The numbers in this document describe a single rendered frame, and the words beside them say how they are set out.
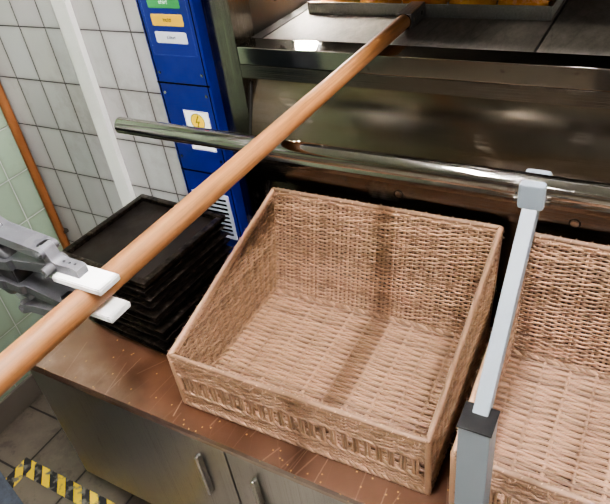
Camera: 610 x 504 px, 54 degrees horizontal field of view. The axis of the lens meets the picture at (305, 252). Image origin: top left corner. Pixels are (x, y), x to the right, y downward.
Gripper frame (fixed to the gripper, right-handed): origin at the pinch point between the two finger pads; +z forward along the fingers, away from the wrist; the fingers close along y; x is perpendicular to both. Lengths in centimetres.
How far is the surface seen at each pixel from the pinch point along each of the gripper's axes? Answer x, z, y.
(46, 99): -77, -103, 21
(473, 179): -38.9, 29.8, 3.0
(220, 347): -41, -26, 58
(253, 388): -27, -6, 47
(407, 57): -76, 7, 2
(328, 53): -76, -10, 2
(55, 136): -77, -106, 33
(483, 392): -20.9, 37.1, 22.2
